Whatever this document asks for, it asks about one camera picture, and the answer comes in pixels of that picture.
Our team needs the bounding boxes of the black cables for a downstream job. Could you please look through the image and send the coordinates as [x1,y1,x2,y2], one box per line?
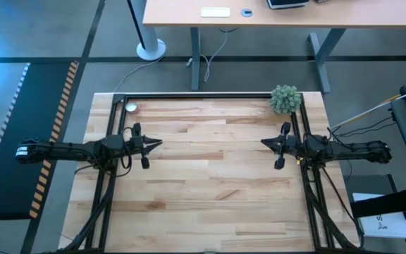
[329,116,398,139]

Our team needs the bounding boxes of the black aluminium table frame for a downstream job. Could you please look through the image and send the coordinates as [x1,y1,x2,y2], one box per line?
[58,92,361,254]

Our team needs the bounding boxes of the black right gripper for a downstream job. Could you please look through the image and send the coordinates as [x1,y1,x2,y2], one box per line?
[260,121,306,170]

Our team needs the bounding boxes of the dark grey floor box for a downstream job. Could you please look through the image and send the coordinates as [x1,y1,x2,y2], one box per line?
[343,174,398,198]

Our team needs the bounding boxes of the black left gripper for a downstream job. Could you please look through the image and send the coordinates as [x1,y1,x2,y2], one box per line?
[120,122,164,170]

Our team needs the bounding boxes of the grey column round base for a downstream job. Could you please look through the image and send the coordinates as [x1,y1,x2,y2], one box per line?
[127,0,167,62]

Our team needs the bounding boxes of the wooden office desk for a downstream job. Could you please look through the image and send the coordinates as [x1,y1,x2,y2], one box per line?
[142,0,406,95]

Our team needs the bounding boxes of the black mat orange stripes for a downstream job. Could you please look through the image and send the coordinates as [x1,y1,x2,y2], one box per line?
[0,60,80,222]

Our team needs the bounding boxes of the white floor cable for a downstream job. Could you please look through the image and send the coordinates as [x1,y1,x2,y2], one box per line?
[113,58,164,93]

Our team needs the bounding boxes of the black flat bar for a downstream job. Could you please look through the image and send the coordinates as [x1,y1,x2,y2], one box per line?
[350,186,406,219]

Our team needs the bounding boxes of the small green potted plant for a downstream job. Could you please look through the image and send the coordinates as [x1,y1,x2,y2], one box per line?
[269,83,303,116]

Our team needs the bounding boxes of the grey cable under desk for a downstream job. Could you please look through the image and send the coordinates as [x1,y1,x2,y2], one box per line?
[187,28,230,84]

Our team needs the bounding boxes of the white rod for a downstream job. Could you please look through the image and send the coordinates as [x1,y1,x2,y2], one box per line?
[331,86,406,130]

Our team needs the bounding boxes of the white paper sheet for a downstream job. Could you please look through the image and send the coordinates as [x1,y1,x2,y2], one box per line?
[352,192,406,240]

